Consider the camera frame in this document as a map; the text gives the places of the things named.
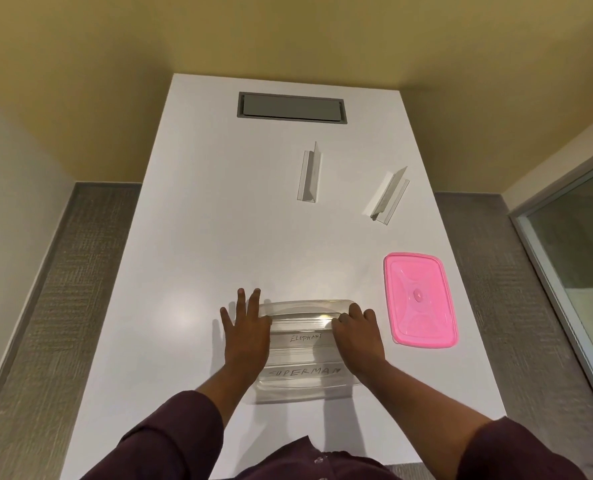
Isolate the person's right hand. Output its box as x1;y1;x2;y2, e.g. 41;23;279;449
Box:
332;303;390;378

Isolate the person's left hand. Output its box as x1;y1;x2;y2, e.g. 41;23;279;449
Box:
220;288;273;374

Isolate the clear plastic food container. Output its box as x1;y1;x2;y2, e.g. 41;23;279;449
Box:
249;299;361;405

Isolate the person's right forearm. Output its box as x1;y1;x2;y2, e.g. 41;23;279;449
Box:
346;362;589;480

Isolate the person's left forearm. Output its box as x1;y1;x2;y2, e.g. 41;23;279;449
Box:
81;364;266;480

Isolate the white handwritten paper card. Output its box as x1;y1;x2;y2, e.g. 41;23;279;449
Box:
259;365;348;383
275;330;335;348

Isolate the pink plastic container lid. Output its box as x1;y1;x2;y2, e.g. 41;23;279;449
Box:
383;252;459;348

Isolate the clear acrylic sign holder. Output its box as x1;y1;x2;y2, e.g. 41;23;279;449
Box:
362;166;410;226
297;141;325;203

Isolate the dark maroon shirt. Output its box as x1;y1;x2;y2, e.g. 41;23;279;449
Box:
81;391;589;480

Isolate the grey table cable hatch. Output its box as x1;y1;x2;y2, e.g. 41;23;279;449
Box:
237;92;348;126

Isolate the glass door with metal frame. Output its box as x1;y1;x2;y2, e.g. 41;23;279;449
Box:
509;140;593;410

